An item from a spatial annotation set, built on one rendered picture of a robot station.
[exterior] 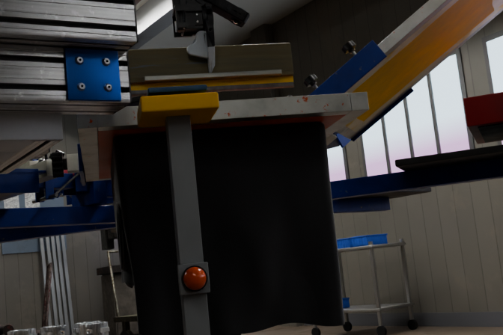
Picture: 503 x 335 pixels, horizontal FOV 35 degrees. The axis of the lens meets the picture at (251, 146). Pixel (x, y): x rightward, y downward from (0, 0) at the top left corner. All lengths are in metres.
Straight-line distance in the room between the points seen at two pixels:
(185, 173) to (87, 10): 0.31
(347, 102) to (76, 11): 0.61
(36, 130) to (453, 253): 6.02
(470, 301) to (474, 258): 0.37
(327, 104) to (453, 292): 5.66
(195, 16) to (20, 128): 0.55
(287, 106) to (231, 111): 0.11
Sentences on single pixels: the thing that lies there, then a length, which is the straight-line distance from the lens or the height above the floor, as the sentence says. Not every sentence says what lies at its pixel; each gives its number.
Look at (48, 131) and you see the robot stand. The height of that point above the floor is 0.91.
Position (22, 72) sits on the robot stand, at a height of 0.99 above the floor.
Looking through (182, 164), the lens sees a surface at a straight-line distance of 1.34.
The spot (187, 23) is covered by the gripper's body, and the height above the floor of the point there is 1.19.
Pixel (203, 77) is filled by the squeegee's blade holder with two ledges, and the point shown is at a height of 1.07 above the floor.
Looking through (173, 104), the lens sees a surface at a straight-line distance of 1.31.
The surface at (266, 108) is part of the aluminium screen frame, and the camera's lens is 1.58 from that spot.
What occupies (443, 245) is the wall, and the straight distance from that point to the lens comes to 7.22.
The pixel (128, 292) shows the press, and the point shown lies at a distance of 10.02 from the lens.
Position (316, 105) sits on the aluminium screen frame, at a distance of 1.61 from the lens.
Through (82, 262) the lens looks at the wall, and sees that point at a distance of 11.98.
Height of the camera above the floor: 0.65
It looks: 9 degrees up
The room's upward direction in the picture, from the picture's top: 6 degrees counter-clockwise
